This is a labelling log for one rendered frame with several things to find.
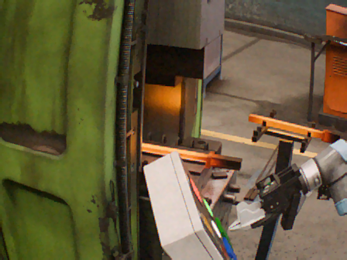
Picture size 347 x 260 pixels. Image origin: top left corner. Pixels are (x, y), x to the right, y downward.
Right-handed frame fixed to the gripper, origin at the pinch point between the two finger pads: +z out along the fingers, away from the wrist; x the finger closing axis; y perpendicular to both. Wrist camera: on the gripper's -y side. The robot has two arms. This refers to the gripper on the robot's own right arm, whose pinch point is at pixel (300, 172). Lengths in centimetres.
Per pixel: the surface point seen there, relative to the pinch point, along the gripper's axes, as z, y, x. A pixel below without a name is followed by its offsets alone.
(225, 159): 25.4, -1.2, -1.0
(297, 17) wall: 45, 46, 762
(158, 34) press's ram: 42, -40, -17
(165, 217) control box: 22, -17, -67
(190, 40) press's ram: 33, -39, -17
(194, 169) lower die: 32.7, 1.0, -6.8
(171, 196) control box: 23, -18, -60
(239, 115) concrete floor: 77, 100, 322
